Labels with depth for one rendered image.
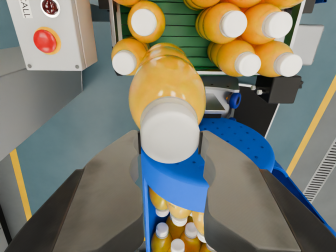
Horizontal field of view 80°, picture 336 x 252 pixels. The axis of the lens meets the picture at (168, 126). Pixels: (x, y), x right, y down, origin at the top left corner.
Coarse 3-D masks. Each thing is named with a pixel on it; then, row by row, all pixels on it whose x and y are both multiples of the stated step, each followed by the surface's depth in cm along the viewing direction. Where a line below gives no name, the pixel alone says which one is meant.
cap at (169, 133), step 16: (160, 112) 12; (176, 112) 12; (144, 128) 12; (160, 128) 12; (176, 128) 12; (192, 128) 12; (144, 144) 13; (160, 144) 13; (176, 144) 13; (192, 144) 13; (160, 160) 13; (176, 160) 13
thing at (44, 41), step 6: (42, 30) 33; (36, 36) 33; (42, 36) 33; (48, 36) 33; (36, 42) 33; (42, 42) 33; (48, 42) 33; (54, 42) 33; (42, 48) 34; (48, 48) 34; (54, 48) 34
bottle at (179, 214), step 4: (168, 204) 47; (172, 204) 46; (168, 208) 48; (172, 208) 46; (176, 208) 46; (180, 208) 45; (184, 208) 45; (172, 212) 47; (176, 212) 46; (180, 212) 46; (184, 212) 46; (188, 212) 47; (172, 216) 50; (176, 216) 48; (180, 216) 47; (184, 216) 47; (180, 220) 49
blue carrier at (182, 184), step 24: (216, 120) 53; (240, 144) 43; (264, 144) 43; (144, 168) 41; (168, 168) 36; (192, 168) 36; (264, 168) 36; (144, 192) 45; (168, 192) 36; (192, 192) 34; (144, 216) 50
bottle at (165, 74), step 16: (160, 48) 24; (176, 48) 25; (144, 64) 18; (160, 64) 16; (176, 64) 17; (144, 80) 16; (160, 80) 15; (176, 80) 15; (192, 80) 16; (128, 96) 18; (144, 96) 15; (160, 96) 15; (176, 96) 15; (192, 96) 15; (144, 112) 14; (192, 112) 14
